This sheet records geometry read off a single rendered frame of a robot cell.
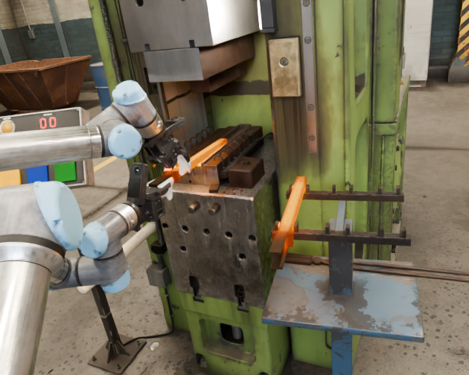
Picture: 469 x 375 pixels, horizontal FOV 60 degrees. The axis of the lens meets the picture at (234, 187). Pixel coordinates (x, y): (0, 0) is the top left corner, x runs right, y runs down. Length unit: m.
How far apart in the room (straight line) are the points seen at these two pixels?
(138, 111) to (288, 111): 0.50
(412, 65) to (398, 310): 5.49
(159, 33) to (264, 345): 1.17
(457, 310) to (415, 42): 4.66
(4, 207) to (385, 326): 0.88
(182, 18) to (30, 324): 0.92
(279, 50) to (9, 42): 9.89
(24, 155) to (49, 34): 9.56
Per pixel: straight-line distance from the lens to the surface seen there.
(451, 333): 2.18
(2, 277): 0.66
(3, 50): 10.80
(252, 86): 1.73
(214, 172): 1.36
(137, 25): 1.36
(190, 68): 1.28
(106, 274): 1.06
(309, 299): 1.18
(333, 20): 1.26
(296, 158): 1.38
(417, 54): 6.43
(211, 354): 1.85
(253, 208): 1.28
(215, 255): 1.46
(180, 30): 1.28
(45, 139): 0.92
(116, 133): 0.92
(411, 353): 2.05
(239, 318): 1.61
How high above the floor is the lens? 1.48
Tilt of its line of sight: 25 degrees down
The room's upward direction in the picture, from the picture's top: 8 degrees counter-clockwise
